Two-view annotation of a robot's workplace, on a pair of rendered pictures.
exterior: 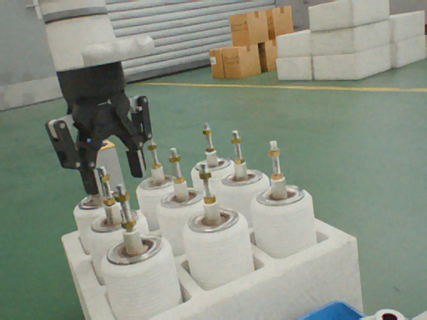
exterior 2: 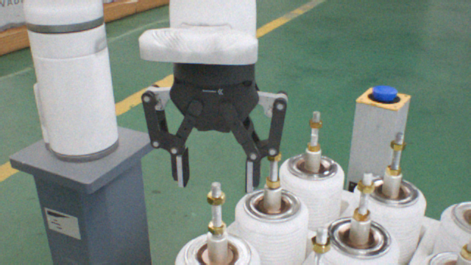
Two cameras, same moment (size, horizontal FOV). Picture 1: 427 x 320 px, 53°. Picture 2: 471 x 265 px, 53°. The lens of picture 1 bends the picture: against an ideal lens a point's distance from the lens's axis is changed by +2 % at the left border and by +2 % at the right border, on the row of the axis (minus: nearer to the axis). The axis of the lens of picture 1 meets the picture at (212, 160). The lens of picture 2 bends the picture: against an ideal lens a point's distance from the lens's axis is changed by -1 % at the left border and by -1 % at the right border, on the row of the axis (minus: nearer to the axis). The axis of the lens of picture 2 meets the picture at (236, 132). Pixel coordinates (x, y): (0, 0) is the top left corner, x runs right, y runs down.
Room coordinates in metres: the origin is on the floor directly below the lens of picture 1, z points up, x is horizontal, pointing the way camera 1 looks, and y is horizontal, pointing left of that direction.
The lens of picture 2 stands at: (0.32, -0.24, 0.61)
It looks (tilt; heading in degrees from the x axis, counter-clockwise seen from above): 26 degrees down; 58
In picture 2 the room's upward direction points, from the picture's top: straight up
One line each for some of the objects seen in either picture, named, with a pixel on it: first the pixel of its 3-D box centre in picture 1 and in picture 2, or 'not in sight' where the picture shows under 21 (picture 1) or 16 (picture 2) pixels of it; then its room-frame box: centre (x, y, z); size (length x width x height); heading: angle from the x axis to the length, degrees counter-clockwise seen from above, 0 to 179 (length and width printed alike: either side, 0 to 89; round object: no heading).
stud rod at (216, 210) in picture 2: (125, 211); (216, 213); (0.52, 0.12, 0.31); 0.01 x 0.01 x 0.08; 10
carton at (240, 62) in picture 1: (241, 61); not in sight; (4.45, -0.47, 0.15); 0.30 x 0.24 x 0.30; 29
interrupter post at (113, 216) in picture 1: (113, 213); (272, 196); (0.63, 0.17, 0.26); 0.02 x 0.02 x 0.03
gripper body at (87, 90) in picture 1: (97, 99); (214, 82); (0.52, 0.12, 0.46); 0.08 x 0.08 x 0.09
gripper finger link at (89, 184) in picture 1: (82, 177); (169, 155); (0.48, 0.15, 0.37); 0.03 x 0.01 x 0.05; 139
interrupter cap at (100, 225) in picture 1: (115, 221); (271, 205); (0.63, 0.17, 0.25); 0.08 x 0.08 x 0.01
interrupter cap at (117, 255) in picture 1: (134, 249); (217, 255); (0.52, 0.12, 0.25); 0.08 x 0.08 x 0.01
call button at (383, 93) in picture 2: not in sight; (384, 94); (0.91, 0.25, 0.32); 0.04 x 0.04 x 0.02
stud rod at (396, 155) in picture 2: (153, 157); (395, 158); (0.78, 0.11, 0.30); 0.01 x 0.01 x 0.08; 8
